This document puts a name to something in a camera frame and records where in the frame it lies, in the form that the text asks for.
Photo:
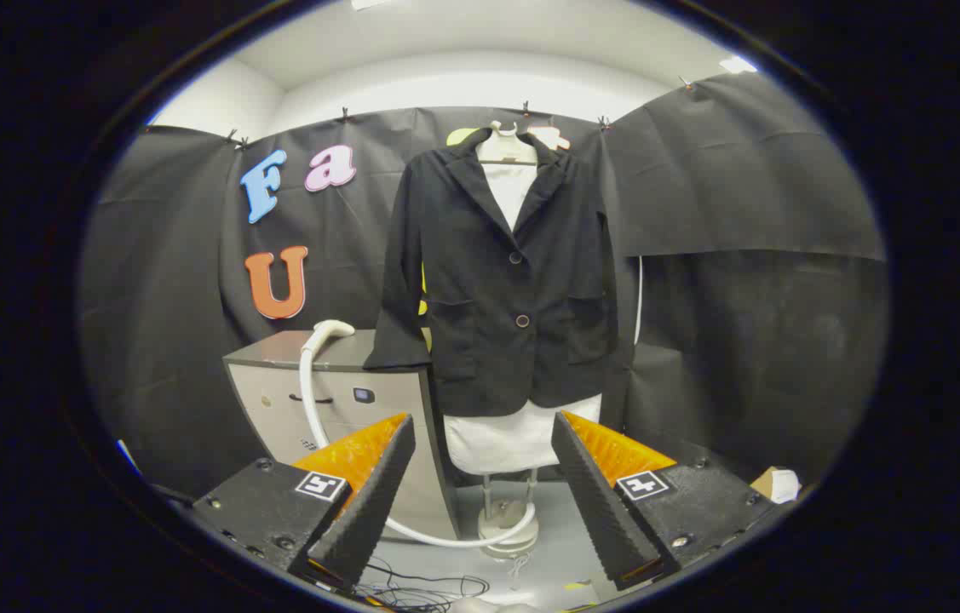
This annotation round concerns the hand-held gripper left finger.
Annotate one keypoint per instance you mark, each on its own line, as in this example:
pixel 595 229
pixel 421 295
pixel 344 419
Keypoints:
pixel 369 511

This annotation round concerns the cream plastic hanger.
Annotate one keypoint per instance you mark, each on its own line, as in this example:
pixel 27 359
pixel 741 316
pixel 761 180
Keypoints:
pixel 507 149

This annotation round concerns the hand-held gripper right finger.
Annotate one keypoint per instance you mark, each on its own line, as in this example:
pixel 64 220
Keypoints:
pixel 599 502

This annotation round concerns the dress form stand base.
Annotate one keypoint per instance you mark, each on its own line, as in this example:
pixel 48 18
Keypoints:
pixel 505 545

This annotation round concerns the white garment steamer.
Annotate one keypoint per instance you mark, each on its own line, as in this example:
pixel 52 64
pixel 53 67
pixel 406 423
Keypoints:
pixel 328 330

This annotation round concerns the white cloth dress form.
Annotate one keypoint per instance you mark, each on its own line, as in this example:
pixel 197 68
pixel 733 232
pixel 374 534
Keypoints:
pixel 514 443

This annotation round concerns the grey cabinet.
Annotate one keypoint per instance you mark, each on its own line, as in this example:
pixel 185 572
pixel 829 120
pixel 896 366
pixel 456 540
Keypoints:
pixel 394 417

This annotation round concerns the black jacket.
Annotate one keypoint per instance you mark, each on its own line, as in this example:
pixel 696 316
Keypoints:
pixel 488 323

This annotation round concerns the ceiling light panel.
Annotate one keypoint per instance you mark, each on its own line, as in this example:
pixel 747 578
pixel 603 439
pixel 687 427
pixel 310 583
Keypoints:
pixel 738 64

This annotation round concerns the cardboard box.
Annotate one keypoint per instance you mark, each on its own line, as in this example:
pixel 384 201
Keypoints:
pixel 778 484

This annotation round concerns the black backdrop cloth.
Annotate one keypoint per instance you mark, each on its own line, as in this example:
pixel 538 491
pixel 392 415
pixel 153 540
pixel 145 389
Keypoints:
pixel 744 213

